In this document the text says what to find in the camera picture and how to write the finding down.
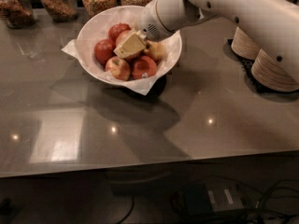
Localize back stack of paper bowls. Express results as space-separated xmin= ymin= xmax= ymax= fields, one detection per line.
xmin=231 ymin=27 xmax=260 ymax=60

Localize glass jar with label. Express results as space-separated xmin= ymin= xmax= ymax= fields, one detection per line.
xmin=40 ymin=0 xmax=78 ymax=22

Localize dark red apple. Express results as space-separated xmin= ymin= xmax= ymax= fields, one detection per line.
xmin=108 ymin=23 xmax=131 ymax=41
xmin=93 ymin=39 xmax=116 ymax=66

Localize large yellow-red apple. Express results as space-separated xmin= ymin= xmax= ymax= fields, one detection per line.
xmin=115 ymin=29 xmax=143 ymax=62

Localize red apple front right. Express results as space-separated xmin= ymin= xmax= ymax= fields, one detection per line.
xmin=131 ymin=56 xmax=157 ymax=79

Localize black rubber mat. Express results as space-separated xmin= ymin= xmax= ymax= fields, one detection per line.
xmin=228 ymin=39 xmax=289 ymax=93

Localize white paper liner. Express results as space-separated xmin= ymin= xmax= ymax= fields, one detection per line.
xmin=61 ymin=7 xmax=182 ymax=96

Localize white bowl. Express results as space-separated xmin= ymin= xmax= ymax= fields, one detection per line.
xmin=76 ymin=5 xmax=183 ymax=87

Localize dark red apple back left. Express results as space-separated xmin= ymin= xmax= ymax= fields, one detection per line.
xmin=108 ymin=23 xmax=131 ymax=41

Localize yellow apple right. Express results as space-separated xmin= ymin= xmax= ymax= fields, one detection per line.
xmin=143 ymin=40 xmax=165 ymax=62

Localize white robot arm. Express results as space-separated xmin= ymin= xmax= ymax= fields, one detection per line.
xmin=135 ymin=0 xmax=299 ymax=80

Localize glass jar far left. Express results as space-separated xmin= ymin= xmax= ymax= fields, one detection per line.
xmin=0 ymin=0 xmax=35 ymax=29

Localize yellow-red apple front left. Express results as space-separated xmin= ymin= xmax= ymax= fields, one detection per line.
xmin=106 ymin=56 xmax=131 ymax=81

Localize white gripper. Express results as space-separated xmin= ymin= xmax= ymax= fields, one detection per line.
xmin=113 ymin=0 xmax=174 ymax=60

